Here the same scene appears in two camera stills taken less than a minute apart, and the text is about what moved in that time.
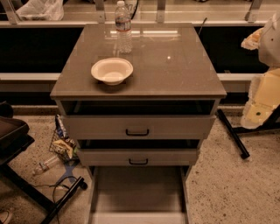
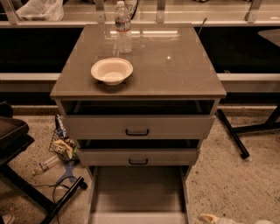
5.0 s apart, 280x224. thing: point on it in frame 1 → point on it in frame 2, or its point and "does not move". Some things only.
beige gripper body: (270, 44) → (227, 221)
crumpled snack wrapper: (62, 143) does not move
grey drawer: (139, 194) does not move
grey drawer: (142, 157) does not move
